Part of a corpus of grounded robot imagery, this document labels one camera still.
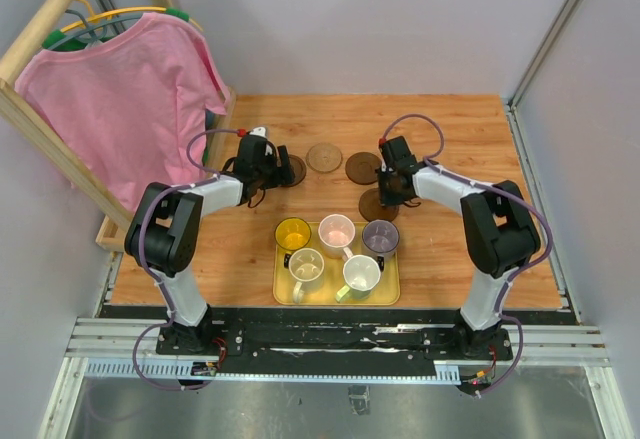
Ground dark brown coaster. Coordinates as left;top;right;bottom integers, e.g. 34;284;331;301
287;155;307;187
345;152;382;185
358;188;399;222

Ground light woven rattan coaster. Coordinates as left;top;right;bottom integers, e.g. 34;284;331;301
306;142;343;173

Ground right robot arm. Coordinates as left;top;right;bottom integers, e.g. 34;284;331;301
377;136;541;359

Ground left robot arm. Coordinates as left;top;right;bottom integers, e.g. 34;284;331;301
125;131;294;355

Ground yellow transparent cup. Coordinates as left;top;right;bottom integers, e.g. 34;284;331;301
274;217;312;252

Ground purple transparent cup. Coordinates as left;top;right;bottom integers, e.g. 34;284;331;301
361;220;400;270

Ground pink mug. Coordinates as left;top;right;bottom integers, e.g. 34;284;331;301
317;214;356;258

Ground beige smiley mug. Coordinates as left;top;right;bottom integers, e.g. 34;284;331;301
288;248;325;304

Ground yellow plastic tray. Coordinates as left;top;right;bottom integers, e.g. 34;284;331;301
273;245;401;307

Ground pink t-shirt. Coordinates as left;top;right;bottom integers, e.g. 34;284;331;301
15;13;230;212

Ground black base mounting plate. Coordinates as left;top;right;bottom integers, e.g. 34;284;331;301
156;308;517;378

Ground grey clothes hanger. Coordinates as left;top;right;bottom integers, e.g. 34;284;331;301
42;9;141;50

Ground wooden hanging rod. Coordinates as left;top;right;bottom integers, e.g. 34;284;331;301
1;0;73;85

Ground white mug green handle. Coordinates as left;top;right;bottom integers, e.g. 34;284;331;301
335;255;381;303

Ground wooden clothes rack frame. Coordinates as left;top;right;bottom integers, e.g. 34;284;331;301
1;0;235;229

